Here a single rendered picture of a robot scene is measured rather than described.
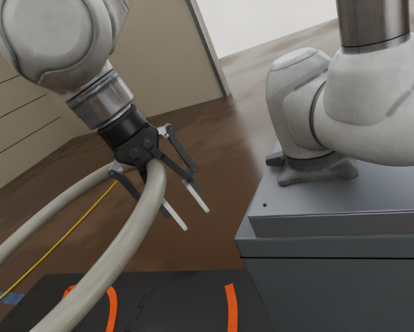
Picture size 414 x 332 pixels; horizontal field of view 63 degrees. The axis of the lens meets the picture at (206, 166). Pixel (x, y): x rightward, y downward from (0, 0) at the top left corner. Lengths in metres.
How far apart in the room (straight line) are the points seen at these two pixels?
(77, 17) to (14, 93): 6.88
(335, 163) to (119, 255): 0.55
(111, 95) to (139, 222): 0.20
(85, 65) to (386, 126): 0.43
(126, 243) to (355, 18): 0.45
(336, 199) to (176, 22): 4.76
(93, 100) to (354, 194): 0.53
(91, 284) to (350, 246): 0.54
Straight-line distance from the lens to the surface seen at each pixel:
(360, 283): 0.85
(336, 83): 0.61
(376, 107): 0.58
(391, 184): 0.77
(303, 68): 0.72
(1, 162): 6.78
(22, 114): 7.15
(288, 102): 0.72
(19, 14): 0.33
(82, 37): 0.33
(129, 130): 0.53
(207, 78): 5.35
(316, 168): 0.81
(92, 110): 0.53
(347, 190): 0.77
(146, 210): 0.44
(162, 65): 5.64
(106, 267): 0.40
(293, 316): 1.00
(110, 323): 2.14
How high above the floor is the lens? 1.30
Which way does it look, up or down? 24 degrees down
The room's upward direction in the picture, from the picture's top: 24 degrees counter-clockwise
